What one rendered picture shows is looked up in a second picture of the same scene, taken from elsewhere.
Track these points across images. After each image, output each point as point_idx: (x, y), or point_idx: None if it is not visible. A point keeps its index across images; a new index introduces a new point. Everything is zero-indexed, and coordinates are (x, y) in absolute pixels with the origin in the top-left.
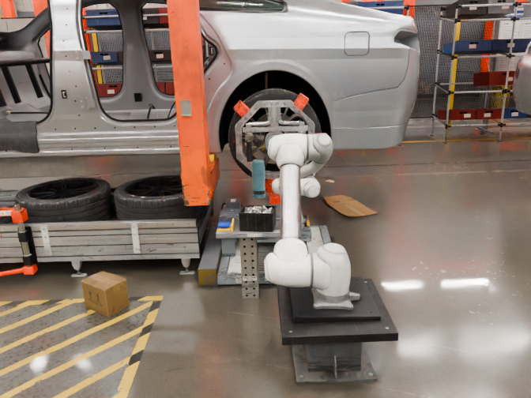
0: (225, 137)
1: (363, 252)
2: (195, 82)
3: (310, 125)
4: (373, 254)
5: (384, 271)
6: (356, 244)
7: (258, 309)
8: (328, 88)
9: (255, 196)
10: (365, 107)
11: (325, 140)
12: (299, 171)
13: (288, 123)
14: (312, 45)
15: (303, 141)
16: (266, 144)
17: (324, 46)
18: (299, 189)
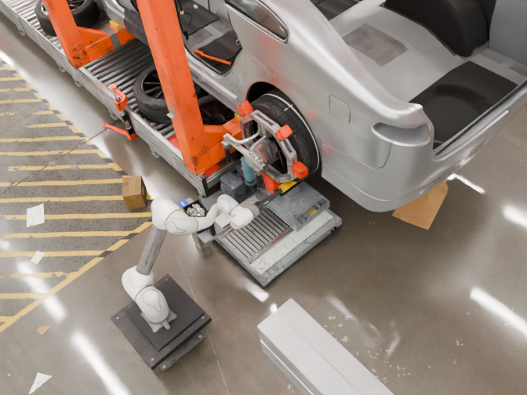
0: None
1: (330, 269)
2: (172, 98)
3: (287, 157)
4: (332, 277)
5: (308, 301)
6: (342, 256)
7: (191, 268)
8: (318, 129)
9: (245, 181)
10: (347, 166)
11: (170, 229)
12: (159, 233)
13: (250, 155)
14: (303, 87)
15: (163, 217)
16: (244, 155)
17: (313, 94)
18: (156, 244)
